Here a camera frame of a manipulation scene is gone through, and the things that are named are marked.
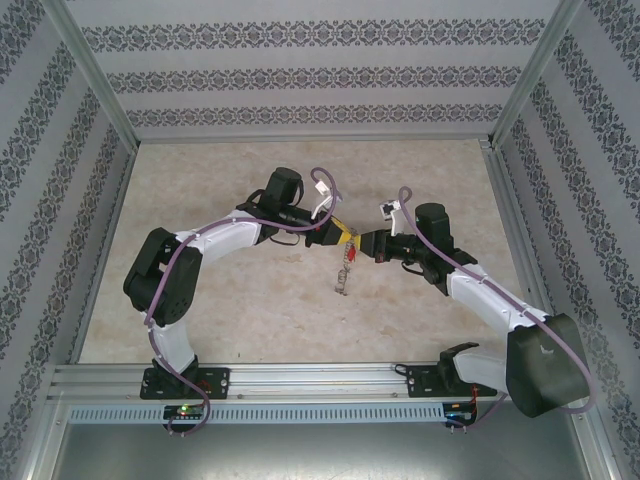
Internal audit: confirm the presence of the black device at table edge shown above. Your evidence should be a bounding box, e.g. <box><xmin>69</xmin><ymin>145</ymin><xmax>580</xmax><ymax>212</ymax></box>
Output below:
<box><xmin>49</xmin><ymin>363</ymin><xmax>506</xmax><ymax>401</ymax></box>

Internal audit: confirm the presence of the right circuit board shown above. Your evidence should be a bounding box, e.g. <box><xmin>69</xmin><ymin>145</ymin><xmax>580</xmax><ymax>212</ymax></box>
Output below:
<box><xmin>444</xmin><ymin>401</ymin><xmax>479</xmax><ymax>424</ymax></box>

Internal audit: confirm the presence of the circuit board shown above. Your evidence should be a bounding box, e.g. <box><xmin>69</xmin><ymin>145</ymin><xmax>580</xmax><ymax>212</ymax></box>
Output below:
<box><xmin>444</xmin><ymin>401</ymin><xmax>479</xmax><ymax>424</ymax></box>
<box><xmin>163</xmin><ymin>403</ymin><xmax>207</xmax><ymax>420</ymax></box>

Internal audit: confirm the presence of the grey sheet metal panel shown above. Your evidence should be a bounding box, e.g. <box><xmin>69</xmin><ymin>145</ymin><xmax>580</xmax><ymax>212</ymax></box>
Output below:
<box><xmin>47</xmin><ymin>422</ymin><xmax>609</xmax><ymax>480</ymax></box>

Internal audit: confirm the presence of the left circuit board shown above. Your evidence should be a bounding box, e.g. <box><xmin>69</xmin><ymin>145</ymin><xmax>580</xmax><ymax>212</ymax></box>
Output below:
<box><xmin>163</xmin><ymin>403</ymin><xmax>207</xmax><ymax>420</ymax></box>

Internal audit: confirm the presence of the aluminium side rail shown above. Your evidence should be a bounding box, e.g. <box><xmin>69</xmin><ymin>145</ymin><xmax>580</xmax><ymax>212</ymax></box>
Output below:
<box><xmin>480</xmin><ymin>141</ymin><xmax>552</xmax><ymax>324</ymax></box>
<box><xmin>68</xmin><ymin>143</ymin><xmax>137</xmax><ymax>364</ymax></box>

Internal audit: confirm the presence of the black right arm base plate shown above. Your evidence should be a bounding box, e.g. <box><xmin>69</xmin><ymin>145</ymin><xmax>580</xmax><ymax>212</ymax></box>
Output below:
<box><xmin>405</xmin><ymin>362</ymin><xmax>501</xmax><ymax>400</ymax></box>

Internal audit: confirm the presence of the slotted grey cable duct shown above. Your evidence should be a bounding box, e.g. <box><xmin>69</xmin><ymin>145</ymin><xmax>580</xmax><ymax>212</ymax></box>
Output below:
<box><xmin>67</xmin><ymin>403</ymin><xmax>446</xmax><ymax>424</ymax></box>

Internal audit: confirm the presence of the aluminium frame post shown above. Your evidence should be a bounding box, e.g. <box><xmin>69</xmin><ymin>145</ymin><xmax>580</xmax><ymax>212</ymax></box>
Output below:
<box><xmin>491</xmin><ymin>0</ymin><xmax>587</xmax><ymax>147</ymax></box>
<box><xmin>49</xmin><ymin>0</ymin><xmax>140</xmax><ymax>147</ymax></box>

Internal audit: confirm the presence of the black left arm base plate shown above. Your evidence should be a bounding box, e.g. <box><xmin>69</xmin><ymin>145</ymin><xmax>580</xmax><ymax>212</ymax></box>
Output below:
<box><xmin>141</xmin><ymin>367</ymin><xmax>232</xmax><ymax>400</ymax></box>

